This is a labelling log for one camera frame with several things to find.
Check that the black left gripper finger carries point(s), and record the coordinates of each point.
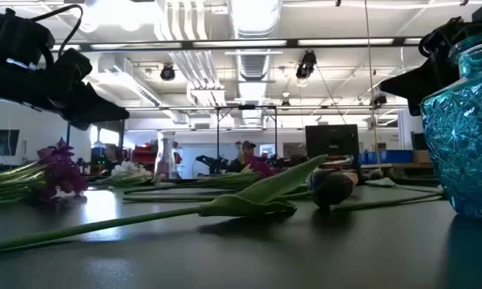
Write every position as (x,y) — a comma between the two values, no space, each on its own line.
(92,104)
(82,124)

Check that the purple flower bunch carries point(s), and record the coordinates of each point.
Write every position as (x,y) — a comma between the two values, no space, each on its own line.
(62,172)
(262,166)

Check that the white flower bunch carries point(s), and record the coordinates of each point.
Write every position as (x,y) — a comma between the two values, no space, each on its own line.
(128,168)

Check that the dark purple tulip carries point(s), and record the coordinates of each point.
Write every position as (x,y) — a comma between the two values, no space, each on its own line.
(244,202)

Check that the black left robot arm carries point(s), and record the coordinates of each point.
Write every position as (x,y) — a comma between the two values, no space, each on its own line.
(16,36)

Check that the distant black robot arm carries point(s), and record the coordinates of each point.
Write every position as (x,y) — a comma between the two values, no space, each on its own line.
(212,162)

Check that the blue cut-glass vase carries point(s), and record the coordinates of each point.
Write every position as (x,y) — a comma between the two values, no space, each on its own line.
(465,140)

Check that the clear glass vase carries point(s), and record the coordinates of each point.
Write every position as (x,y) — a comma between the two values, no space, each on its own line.
(166,156)

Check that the brown cardboard box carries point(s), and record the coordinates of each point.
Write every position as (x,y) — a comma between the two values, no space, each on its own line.
(422,156)

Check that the blue storage bin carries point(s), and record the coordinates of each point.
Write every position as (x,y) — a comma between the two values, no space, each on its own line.
(385,156)

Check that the red shelf cart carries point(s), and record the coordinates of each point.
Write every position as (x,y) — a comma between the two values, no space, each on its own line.
(144,154)

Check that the black monitor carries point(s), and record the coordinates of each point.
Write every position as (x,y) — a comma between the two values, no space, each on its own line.
(332,140)

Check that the person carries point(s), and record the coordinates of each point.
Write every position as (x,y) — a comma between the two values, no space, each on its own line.
(248,150)

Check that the black table mat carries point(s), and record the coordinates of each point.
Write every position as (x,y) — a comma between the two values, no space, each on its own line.
(240,261)

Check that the dark wall screen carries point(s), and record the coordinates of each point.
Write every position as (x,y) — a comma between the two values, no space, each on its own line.
(0,142)

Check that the black ceiling-hung camera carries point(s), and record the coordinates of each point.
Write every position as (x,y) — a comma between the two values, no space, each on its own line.
(167,73)
(306,64)

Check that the black rig frame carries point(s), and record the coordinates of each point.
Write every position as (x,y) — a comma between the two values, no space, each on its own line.
(240,43)

